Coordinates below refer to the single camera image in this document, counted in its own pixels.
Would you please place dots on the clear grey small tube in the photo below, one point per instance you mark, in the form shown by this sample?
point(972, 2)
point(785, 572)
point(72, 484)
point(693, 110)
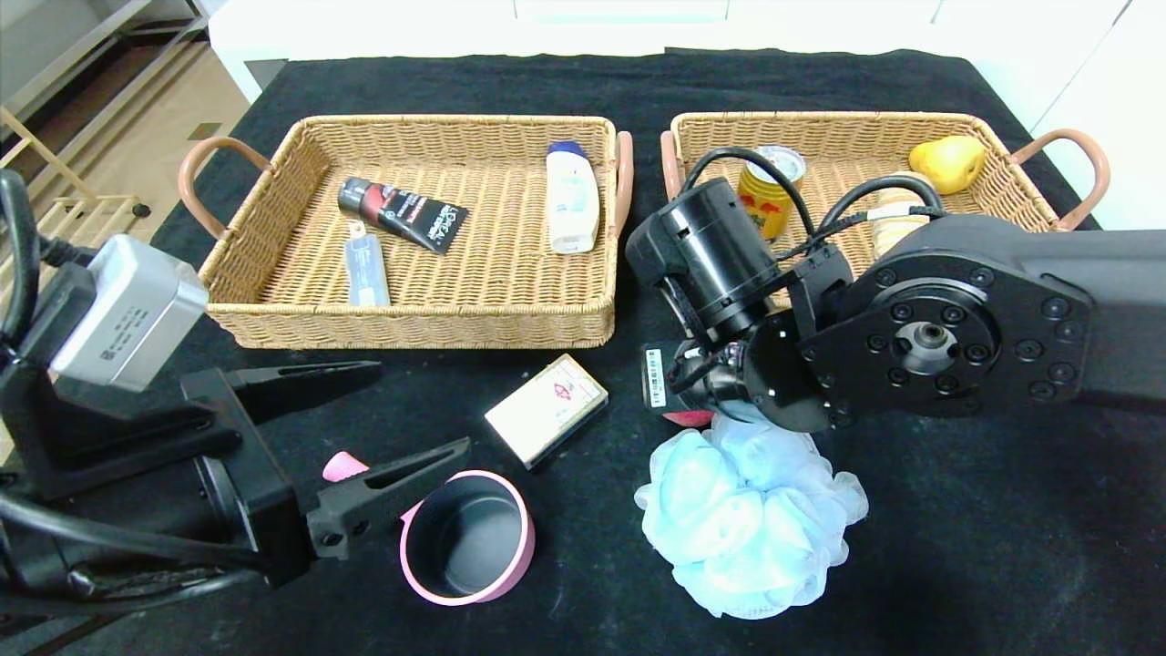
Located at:
point(366, 269)

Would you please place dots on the pink peach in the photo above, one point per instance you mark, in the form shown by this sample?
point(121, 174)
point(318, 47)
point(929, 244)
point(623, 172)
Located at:
point(690, 419)

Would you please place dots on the yellow pear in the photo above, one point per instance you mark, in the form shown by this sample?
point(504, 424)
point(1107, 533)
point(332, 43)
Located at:
point(947, 164)

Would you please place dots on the white cabinet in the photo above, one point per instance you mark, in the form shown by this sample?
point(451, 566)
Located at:
point(410, 27)

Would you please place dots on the gold energy drink can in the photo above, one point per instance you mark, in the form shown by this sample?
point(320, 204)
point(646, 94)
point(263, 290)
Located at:
point(763, 200)

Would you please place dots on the black tablecloth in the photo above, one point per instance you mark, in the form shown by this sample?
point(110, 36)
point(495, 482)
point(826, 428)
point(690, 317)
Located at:
point(583, 82)

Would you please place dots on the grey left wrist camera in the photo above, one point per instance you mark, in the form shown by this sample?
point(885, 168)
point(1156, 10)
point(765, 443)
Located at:
point(127, 319)

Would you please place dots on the white bottle with blue cap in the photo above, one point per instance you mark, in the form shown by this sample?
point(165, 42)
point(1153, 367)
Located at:
point(572, 200)

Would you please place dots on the wooden slatted rack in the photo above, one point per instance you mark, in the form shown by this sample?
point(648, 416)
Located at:
point(91, 202)

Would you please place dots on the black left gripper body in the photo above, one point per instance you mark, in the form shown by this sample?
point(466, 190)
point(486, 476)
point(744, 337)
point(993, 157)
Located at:
point(258, 474)

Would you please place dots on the beige card box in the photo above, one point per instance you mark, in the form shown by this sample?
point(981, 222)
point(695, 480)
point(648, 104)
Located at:
point(545, 410)

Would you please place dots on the black face wash tube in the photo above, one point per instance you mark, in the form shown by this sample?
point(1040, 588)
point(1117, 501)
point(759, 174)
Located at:
point(405, 214)

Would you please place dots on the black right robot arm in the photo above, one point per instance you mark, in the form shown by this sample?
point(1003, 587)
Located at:
point(956, 310)

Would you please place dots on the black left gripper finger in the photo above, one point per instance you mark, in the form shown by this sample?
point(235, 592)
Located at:
point(301, 384)
point(355, 519)

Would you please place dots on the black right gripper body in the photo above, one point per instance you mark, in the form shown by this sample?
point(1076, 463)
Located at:
point(655, 376)

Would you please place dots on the ridged beige bread roll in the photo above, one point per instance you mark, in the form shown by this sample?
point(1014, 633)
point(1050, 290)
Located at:
point(897, 235)

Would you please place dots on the grey shelf unit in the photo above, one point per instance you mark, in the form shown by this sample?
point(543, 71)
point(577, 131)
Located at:
point(55, 46)

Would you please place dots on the light blue mesh bath pouf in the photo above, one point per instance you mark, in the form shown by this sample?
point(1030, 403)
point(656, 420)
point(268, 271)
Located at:
point(747, 528)

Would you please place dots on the pink mug with dark inside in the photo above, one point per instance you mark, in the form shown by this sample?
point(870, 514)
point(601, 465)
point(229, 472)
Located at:
point(515, 565)

